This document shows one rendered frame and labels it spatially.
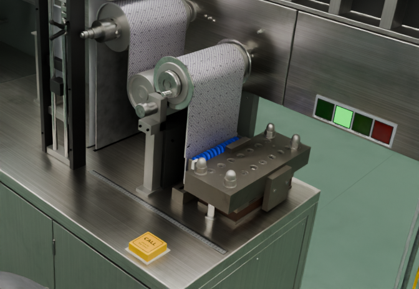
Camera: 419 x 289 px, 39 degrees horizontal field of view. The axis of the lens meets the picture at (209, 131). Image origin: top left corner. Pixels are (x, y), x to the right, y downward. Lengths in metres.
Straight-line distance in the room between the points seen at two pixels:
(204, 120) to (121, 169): 0.35
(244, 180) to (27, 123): 0.87
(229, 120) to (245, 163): 0.16
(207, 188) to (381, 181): 2.38
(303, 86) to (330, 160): 2.25
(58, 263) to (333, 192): 2.13
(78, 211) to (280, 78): 0.70
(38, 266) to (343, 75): 1.11
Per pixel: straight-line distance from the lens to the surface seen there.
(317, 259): 3.08
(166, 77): 1.59
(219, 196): 1.58
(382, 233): 3.40
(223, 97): 1.71
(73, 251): 1.78
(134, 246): 1.53
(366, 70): 1.64
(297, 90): 1.77
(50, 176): 1.85
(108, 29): 1.70
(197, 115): 1.64
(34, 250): 1.98
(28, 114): 2.22
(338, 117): 1.71
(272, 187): 1.68
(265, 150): 1.78
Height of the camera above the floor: 1.88
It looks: 27 degrees down
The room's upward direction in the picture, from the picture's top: 6 degrees clockwise
